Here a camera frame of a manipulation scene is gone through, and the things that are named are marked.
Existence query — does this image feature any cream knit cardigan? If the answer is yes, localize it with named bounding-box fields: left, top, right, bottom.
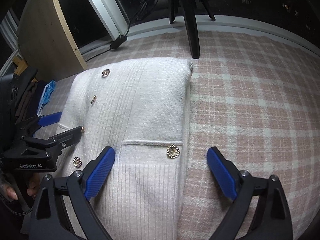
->
left=55, top=57, right=193, bottom=239

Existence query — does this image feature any stack of dark folded clothes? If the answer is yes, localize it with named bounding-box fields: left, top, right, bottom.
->
left=15, top=81, right=48, bottom=124

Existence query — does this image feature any person left hand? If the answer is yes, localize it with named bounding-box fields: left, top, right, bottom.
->
left=1, top=173, right=40, bottom=200

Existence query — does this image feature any blue cloth piece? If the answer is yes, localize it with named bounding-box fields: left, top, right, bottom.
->
left=37, top=80, right=56, bottom=116

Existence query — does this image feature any orange pine wooden board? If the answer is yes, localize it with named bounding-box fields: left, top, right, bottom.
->
left=12, top=56, right=28, bottom=76

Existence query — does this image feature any large light wooden board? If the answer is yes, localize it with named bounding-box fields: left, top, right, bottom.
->
left=17, top=0, right=87, bottom=81

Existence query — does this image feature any pink plaid table cloth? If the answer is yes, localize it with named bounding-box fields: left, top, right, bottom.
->
left=43, top=31, right=319, bottom=239

